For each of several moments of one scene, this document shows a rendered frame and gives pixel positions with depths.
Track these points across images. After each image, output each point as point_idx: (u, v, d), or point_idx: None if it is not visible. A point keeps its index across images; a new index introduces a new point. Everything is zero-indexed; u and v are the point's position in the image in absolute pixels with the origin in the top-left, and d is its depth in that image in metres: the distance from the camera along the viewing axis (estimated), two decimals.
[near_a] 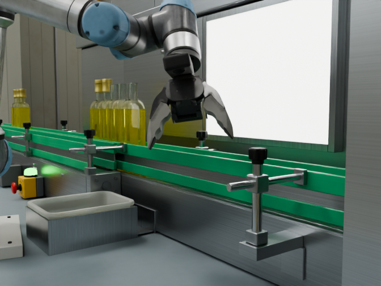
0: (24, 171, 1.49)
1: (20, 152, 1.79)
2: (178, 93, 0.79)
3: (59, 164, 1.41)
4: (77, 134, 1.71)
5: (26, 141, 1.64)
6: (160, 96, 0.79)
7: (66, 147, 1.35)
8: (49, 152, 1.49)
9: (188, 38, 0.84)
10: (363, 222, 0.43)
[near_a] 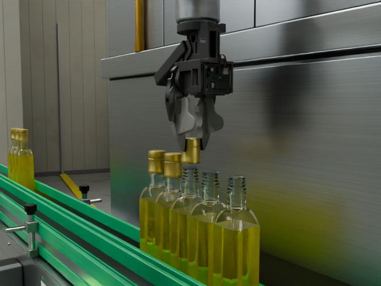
0: None
1: (20, 239, 1.18)
2: None
3: None
4: (108, 217, 1.11)
5: (29, 234, 1.03)
6: None
7: (104, 282, 0.74)
8: (68, 269, 0.88)
9: None
10: None
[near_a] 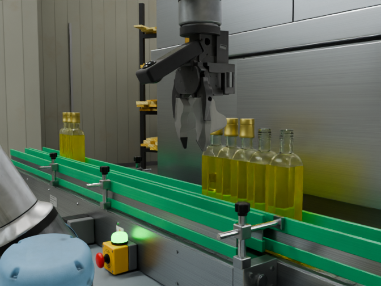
0: (111, 236, 1.12)
1: (88, 198, 1.42)
2: (181, 84, 0.74)
3: (166, 231, 1.05)
4: (164, 179, 1.35)
5: (104, 190, 1.28)
6: (174, 91, 0.77)
7: (182, 213, 0.98)
8: (144, 212, 1.13)
9: (190, 9, 0.70)
10: None
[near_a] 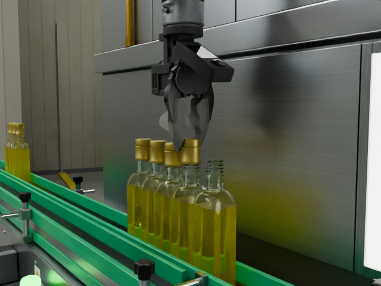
0: (20, 282, 0.93)
1: (16, 227, 1.23)
2: (187, 84, 0.72)
3: (79, 280, 0.85)
4: (100, 205, 1.15)
5: (24, 221, 1.08)
6: (172, 91, 0.71)
7: (92, 261, 0.79)
8: (60, 252, 0.93)
9: (202, 12, 0.73)
10: None
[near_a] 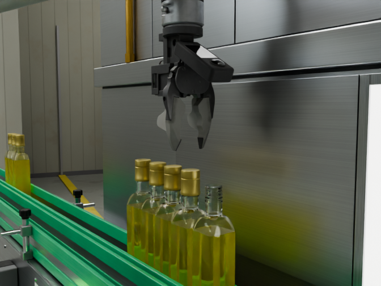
0: None
1: (16, 242, 1.23)
2: (187, 84, 0.72)
3: None
4: (100, 221, 1.16)
5: (24, 238, 1.08)
6: (171, 89, 0.71)
7: (92, 284, 0.79)
8: (60, 272, 0.93)
9: (202, 12, 0.73)
10: None
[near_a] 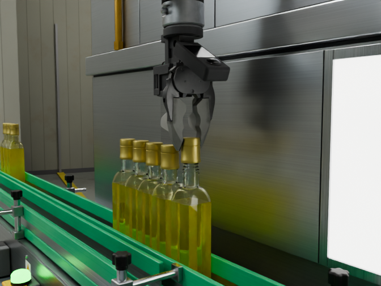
0: (11, 276, 0.97)
1: (8, 224, 1.27)
2: (186, 84, 0.72)
3: (66, 273, 0.90)
4: (89, 203, 1.20)
5: (15, 218, 1.12)
6: (170, 91, 0.71)
7: (77, 254, 0.83)
8: (49, 247, 0.97)
9: (201, 12, 0.73)
10: None
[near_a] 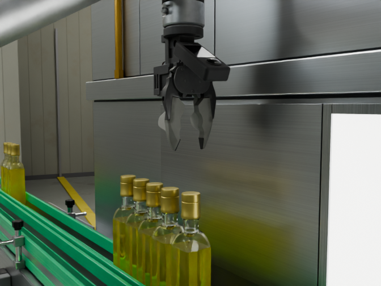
0: None
1: (9, 251, 1.28)
2: (186, 84, 0.72)
3: None
4: (89, 231, 1.20)
5: (16, 248, 1.13)
6: (170, 89, 0.71)
7: None
8: (50, 282, 0.98)
9: (202, 12, 0.73)
10: None
